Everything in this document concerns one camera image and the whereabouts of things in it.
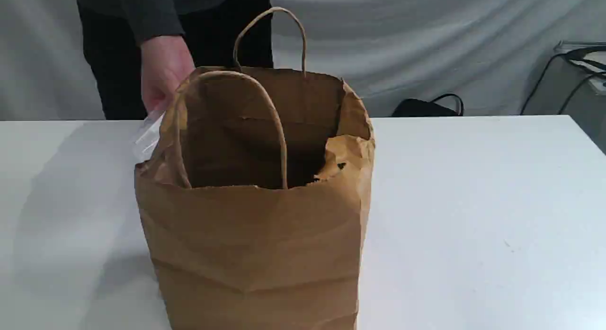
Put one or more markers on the person's bare hand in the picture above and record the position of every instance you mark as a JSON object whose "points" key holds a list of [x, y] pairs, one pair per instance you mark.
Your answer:
{"points": [[165, 62]]}

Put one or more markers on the clear plastic tubes orange cap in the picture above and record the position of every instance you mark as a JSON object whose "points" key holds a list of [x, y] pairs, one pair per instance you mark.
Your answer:
{"points": [[148, 136]]}

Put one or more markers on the brown paper bag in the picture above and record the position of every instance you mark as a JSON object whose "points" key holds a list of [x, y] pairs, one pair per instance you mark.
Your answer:
{"points": [[255, 201]]}

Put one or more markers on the dark grey sleeve forearm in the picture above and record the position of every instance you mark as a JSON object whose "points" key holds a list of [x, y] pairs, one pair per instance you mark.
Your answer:
{"points": [[152, 18]]}

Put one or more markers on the black object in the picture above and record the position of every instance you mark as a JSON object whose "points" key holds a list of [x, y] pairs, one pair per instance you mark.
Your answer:
{"points": [[416, 108]]}

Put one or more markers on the grey backdrop cloth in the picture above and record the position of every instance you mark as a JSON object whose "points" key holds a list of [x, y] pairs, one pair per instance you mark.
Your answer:
{"points": [[486, 51]]}

